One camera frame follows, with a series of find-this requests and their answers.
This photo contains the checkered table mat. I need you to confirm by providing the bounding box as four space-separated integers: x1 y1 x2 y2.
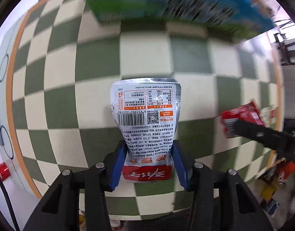
0 0 283 220

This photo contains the red cola can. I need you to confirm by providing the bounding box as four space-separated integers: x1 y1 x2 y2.
0 162 11 181

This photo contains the silver white snack pouch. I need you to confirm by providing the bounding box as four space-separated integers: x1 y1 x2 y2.
110 78 181 182

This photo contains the cardboard box with cow print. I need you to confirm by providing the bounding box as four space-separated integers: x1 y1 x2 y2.
86 0 274 39

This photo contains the red snack packet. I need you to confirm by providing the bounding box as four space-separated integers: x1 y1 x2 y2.
221 100 265 138

